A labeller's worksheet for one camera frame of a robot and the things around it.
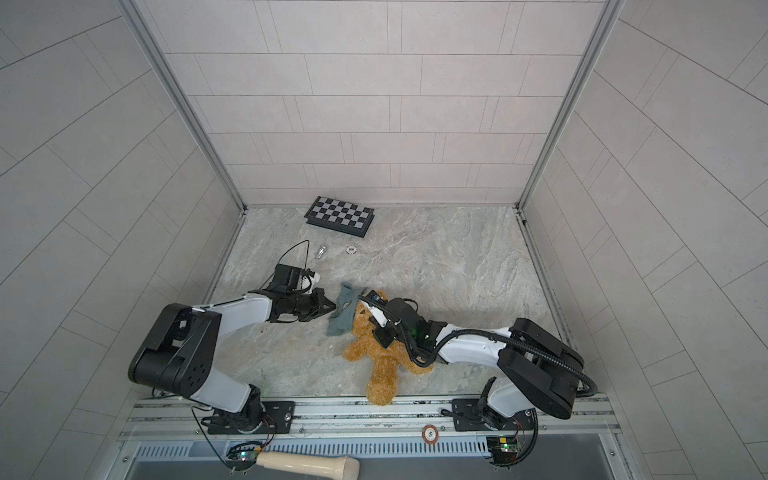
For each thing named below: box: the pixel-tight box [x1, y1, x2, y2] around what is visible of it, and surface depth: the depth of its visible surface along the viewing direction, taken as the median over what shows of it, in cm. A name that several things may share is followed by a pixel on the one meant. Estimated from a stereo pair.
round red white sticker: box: [422, 424, 439, 444], surface depth 71 cm
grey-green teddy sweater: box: [326, 282, 359, 337], surface depth 84 cm
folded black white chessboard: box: [304, 196, 375, 238], surface depth 111 cm
